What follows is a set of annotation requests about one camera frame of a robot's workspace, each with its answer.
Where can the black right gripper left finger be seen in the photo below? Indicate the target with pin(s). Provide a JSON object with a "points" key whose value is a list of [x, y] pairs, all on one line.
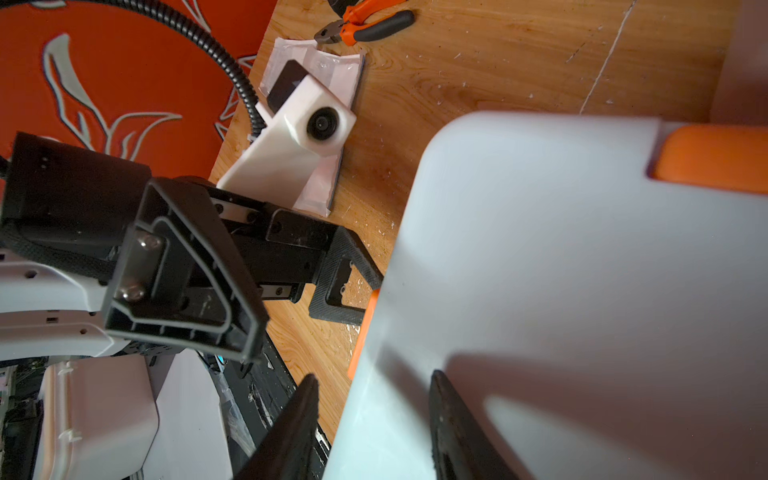
{"points": [[285, 452]]}

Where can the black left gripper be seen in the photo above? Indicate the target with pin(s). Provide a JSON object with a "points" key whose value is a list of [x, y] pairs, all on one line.
{"points": [[189, 271]]}

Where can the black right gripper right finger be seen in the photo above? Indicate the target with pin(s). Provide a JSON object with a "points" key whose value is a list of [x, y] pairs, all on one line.
{"points": [[460, 448]]}

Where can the grey first aid box orange handle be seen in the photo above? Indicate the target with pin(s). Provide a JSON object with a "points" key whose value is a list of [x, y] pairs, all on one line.
{"points": [[595, 289]]}

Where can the white first aid box pink handle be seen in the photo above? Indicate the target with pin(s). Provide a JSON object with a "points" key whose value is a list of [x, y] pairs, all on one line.
{"points": [[741, 94]]}

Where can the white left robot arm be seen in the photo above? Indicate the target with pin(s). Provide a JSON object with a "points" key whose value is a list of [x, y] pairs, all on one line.
{"points": [[69, 208]]}

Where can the orange black pliers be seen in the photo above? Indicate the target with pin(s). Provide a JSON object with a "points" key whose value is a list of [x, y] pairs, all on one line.
{"points": [[352, 26]]}

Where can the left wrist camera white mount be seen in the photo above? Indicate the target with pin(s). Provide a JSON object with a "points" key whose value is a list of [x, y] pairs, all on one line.
{"points": [[295, 160]]}

